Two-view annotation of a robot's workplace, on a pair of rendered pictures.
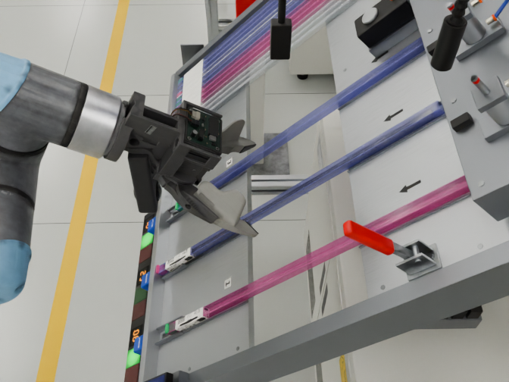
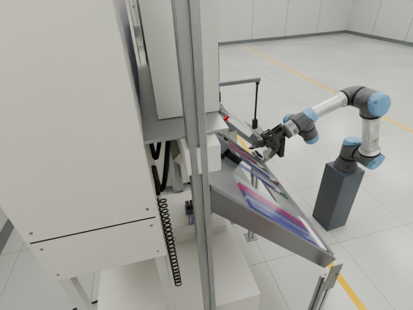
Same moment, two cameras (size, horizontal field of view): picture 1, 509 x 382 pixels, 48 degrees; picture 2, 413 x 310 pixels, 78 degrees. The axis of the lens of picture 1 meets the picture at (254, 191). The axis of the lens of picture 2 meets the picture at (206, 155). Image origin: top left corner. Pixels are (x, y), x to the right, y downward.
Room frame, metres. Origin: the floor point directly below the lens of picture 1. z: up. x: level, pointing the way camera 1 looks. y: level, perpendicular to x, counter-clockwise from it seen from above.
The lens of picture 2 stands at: (1.44, -0.44, 1.66)
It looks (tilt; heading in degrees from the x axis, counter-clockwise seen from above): 34 degrees down; 169
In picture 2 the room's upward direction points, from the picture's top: 3 degrees counter-clockwise
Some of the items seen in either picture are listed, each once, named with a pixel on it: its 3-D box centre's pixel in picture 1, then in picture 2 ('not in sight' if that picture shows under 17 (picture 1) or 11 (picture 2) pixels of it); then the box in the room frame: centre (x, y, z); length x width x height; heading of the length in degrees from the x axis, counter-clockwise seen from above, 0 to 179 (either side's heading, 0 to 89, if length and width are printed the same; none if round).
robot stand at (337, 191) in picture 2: not in sight; (335, 195); (0.24, 0.79, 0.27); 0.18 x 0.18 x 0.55; 6
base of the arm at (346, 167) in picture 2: not in sight; (346, 161); (0.24, 0.79, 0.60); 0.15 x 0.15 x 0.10
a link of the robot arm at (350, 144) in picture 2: not in sight; (352, 147); (0.24, 0.79, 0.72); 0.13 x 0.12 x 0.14; 9
